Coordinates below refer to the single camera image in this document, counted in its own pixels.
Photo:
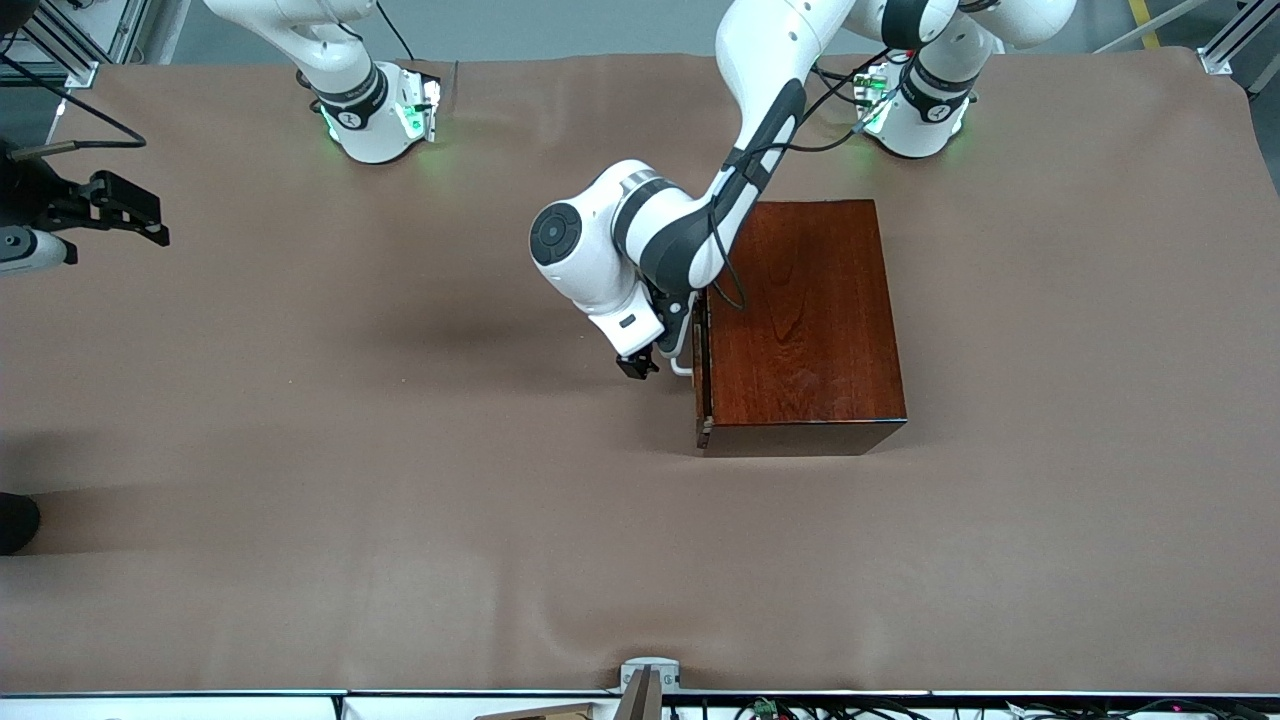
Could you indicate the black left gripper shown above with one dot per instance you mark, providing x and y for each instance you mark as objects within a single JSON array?
[{"x": 637, "y": 364}]

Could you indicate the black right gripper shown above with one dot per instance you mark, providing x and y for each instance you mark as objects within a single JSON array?
[{"x": 38, "y": 197}]

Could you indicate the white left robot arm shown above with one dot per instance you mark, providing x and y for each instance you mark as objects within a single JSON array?
[{"x": 600, "y": 260}]

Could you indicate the dark wooden cabinet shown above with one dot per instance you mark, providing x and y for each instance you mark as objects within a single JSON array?
[{"x": 800, "y": 320}]

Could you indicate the large table cover cloth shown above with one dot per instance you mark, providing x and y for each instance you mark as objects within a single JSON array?
[{"x": 300, "y": 450}]

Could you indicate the grey metal clamp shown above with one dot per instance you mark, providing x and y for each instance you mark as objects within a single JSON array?
[{"x": 650, "y": 665}]

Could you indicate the black round object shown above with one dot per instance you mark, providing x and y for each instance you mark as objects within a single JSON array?
[{"x": 15, "y": 525}]

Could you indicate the flat wooden board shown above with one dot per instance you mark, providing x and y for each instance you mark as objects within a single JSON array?
[{"x": 540, "y": 713}]

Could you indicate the grey metal bar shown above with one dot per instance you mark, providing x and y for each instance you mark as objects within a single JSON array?
[{"x": 1110, "y": 43}]

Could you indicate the aluminium profile frame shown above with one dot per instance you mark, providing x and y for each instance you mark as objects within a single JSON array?
[
  {"x": 125, "y": 30},
  {"x": 1225, "y": 52}
]

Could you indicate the white table edge rail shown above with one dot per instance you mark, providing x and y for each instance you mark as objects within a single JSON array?
[{"x": 200, "y": 708}]

